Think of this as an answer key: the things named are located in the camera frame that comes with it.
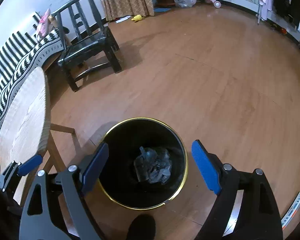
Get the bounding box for person's black shoe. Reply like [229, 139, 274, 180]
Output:
[125, 214, 157, 240]

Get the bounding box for grey white bundle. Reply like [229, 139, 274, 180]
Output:
[174, 0, 198, 8]

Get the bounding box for striped black white blanket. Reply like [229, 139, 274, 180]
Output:
[0, 11, 65, 150]

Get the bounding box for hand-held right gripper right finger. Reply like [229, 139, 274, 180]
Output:
[191, 140, 283, 240]

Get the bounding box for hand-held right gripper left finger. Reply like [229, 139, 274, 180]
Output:
[19, 142, 109, 240]

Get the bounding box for black wooden chair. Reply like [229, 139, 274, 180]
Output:
[51, 0, 122, 92]

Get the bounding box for wooden sofa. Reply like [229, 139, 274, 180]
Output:
[44, 15, 72, 75]

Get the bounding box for grey blue bag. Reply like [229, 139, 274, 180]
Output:
[133, 146, 172, 184]

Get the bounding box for white orange strip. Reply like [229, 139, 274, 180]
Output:
[281, 191, 300, 229]

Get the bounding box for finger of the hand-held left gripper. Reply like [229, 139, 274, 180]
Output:
[0, 154, 43, 193]

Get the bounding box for pink cartoon pillow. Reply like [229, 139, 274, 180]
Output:
[36, 8, 52, 40]

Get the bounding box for black gold-rimmed trash bin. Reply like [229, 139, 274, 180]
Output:
[97, 117, 188, 210]

